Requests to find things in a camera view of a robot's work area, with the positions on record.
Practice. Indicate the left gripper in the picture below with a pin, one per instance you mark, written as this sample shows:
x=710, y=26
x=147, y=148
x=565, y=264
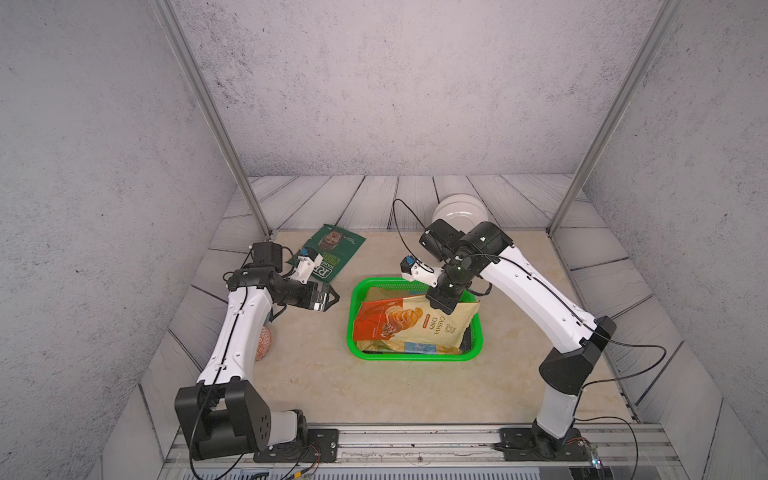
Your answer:
x=308, y=300

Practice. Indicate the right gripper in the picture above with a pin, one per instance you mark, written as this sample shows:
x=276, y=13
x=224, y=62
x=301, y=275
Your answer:
x=433, y=300

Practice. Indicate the dark green snack bag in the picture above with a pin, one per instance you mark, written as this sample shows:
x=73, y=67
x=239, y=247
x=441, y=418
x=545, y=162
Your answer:
x=336, y=246

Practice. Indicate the red snack bag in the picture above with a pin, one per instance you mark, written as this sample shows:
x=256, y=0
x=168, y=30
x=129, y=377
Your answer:
x=408, y=321

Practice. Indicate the tan chips bag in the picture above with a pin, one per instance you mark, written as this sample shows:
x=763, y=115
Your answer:
x=384, y=347

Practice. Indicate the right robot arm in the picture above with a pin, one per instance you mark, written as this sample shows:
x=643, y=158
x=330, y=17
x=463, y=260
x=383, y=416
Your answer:
x=578, y=338

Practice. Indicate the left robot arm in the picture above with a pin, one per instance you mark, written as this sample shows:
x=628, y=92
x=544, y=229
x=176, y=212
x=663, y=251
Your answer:
x=222, y=414

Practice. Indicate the green plastic basket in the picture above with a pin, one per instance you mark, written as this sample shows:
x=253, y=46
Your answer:
x=390, y=319

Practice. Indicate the white plate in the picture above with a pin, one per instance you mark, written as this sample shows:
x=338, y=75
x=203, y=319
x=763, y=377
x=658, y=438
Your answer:
x=461, y=211

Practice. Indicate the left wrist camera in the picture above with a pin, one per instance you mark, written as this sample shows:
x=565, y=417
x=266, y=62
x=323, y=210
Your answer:
x=308, y=259

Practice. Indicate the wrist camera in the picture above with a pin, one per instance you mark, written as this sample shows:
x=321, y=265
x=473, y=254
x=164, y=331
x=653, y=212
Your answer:
x=308, y=259
x=413, y=270

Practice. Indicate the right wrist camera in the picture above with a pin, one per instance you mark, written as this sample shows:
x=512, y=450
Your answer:
x=413, y=270

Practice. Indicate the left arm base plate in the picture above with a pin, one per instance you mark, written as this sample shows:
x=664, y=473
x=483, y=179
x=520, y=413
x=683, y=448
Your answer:
x=316, y=445

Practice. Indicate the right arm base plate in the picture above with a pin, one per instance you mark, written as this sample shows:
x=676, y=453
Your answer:
x=540, y=447

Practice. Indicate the left frame post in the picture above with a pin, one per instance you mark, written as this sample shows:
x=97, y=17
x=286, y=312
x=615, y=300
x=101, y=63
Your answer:
x=191, y=70

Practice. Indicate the frame post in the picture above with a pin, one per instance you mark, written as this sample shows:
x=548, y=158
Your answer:
x=191, y=70
x=631, y=81

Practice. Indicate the aluminium front rail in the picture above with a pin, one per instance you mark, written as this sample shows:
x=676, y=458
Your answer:
x=602, y=450

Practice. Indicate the right frame post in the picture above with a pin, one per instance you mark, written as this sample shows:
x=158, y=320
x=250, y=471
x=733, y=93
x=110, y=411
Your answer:
x=631, y=81

